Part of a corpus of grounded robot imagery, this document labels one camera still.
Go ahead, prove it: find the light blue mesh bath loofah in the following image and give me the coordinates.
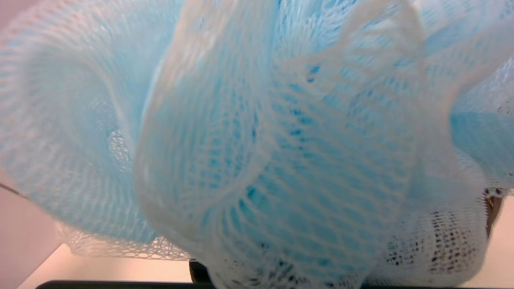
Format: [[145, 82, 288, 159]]
[[0, 0, 514, 289]]

